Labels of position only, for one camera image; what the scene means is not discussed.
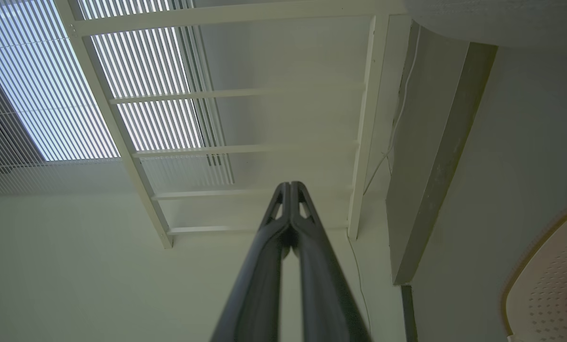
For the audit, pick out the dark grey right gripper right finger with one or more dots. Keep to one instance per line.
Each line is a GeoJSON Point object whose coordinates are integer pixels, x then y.
{"type": "Point", "coordinates": [326, 294]}

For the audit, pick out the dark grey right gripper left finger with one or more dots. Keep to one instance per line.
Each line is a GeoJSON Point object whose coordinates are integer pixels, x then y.
{"type": "Point", "coordinates": [257, 285]}

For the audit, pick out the cream perforated laundry basket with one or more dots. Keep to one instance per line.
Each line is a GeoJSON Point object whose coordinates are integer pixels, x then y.
{"type": "Point", "coordinates": [540, 294]}

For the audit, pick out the black baseboard strip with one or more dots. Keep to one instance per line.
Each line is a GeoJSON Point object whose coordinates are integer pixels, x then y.
{"type": "Point", "coordinates": [408, 313]}

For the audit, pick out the grey concrete step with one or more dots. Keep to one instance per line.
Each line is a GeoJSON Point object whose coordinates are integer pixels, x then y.
{"type": "Point", "coordinates": [430, 142]}

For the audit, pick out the white railing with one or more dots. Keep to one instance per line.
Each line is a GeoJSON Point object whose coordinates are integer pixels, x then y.
{"type": "Point", "coordinates": [122, 137]}

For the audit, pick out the white slatted window blind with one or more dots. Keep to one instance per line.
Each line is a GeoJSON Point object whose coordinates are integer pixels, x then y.
{"type": "Point", "coordinates": [51, 95]}

